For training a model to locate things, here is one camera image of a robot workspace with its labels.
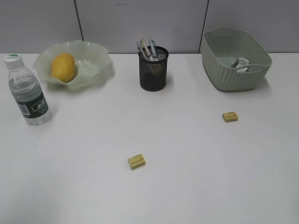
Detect yellow mango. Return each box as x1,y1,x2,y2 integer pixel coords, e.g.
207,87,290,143
51,53,75,83

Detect grey pen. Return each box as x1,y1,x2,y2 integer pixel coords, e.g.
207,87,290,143
136,42,148,60
149,37,158,61

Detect plain yellow eraser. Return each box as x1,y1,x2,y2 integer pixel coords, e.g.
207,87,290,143
151,63,164,77

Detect clear water bottle green label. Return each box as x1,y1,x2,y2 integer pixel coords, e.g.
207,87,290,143
4,54,52,125

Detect cream white pen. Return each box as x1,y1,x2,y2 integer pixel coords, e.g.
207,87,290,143
140,37,153,61

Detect black mesh pen holder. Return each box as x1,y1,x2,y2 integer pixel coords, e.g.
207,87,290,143
138,46,169,92

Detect pale green woven plastic basket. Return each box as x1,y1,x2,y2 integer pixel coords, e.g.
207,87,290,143
201,27,272,91

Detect waste paper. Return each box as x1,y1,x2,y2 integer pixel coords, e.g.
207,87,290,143
231,57,250,73

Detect pale green wavy glass plate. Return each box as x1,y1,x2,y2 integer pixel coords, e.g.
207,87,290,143
33,40,113,89

